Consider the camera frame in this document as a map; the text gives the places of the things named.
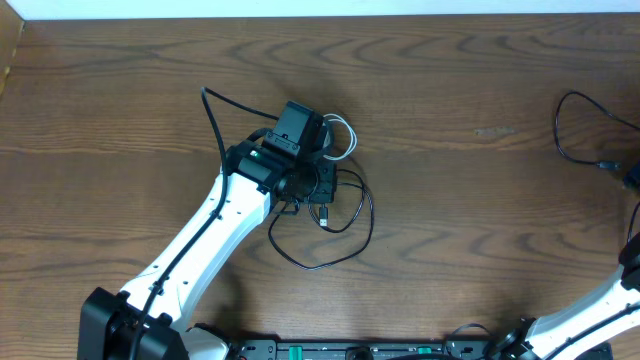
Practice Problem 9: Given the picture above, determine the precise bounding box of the white usb cable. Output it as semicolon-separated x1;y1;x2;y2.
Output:
322;113;359;162

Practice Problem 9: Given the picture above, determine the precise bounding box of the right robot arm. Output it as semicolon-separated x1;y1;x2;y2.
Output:
488;231;639;359

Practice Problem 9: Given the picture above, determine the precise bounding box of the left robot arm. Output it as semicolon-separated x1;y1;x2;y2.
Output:
77;102;335;359

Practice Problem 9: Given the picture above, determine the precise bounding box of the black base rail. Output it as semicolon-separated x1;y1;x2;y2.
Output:
219;323;614;360

